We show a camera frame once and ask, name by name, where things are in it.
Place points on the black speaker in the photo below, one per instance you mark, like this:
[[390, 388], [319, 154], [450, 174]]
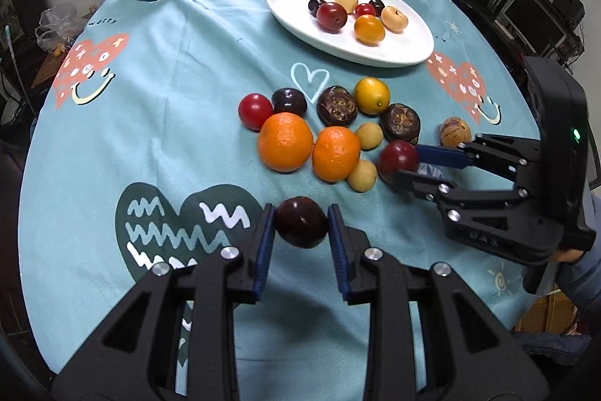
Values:
[[571, 11]]

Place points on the small green-yellow longan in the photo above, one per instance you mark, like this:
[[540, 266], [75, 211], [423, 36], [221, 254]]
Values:
[[370, 136]]

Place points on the light blue patterned tablecloth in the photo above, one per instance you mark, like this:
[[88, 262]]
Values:
[[171, 123]]

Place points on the clear plastic bag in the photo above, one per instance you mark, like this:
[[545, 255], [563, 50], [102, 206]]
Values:
[[59, 26]]

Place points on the dark brown water chestnut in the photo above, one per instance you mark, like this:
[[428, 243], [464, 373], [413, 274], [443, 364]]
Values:
[[400, 123]]

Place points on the computer monitor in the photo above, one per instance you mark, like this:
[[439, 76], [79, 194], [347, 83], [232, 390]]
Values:
[[534, 24]]

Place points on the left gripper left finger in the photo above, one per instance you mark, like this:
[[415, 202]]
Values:
[[171, 336]]

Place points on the large yellow orange fruit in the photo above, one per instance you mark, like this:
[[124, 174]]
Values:
[[369, 30]]

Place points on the speckled tan passion fruit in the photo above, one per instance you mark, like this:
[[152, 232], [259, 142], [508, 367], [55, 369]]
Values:
[[453, 131]]

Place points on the cardboard box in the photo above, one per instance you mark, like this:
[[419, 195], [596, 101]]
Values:
[[552, 313]]

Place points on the black metal desk rack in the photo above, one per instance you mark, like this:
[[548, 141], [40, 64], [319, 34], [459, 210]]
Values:
[[485, 14]]

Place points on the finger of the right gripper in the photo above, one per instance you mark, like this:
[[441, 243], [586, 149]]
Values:
[[510, 157], [449, 195]]

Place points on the dark cherry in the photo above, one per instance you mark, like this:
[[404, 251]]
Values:
[[289, 100], [314, 5], [378, 6]]

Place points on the large dark red plum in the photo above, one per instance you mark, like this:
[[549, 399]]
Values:
[[331, 16]]

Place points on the red cherry tomato far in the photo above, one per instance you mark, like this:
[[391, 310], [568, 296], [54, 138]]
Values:
[[254, 109]]

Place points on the small red cherry tomato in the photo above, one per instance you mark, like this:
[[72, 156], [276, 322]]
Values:
[[363, 9]]

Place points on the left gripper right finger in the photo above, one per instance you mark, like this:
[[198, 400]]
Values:
[[430, 336]]

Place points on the tan fruit with hole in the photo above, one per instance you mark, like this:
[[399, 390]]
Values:
[[393, 19]]

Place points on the dark purple small plum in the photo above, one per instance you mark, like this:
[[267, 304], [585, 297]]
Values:
[[301, 222]]

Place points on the person's right hand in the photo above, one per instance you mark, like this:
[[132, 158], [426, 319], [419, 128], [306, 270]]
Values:
[[566, 256]]

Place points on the white round plate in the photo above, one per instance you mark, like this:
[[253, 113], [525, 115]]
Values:
[[412, 46]]

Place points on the orange tangerine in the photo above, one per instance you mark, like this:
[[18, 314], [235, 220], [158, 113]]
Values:
[[285, 142], [335, 154]]

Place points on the small yellow orange fruit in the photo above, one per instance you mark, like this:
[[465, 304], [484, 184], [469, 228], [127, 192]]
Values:
[[372, 96]]

